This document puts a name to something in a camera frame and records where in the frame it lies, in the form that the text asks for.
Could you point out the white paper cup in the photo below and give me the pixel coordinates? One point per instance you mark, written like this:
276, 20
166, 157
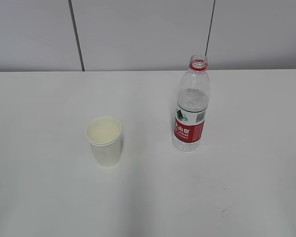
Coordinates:
104, 135

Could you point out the clear water bottle red label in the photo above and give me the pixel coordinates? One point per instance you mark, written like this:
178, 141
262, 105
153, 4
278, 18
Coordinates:
192, 103

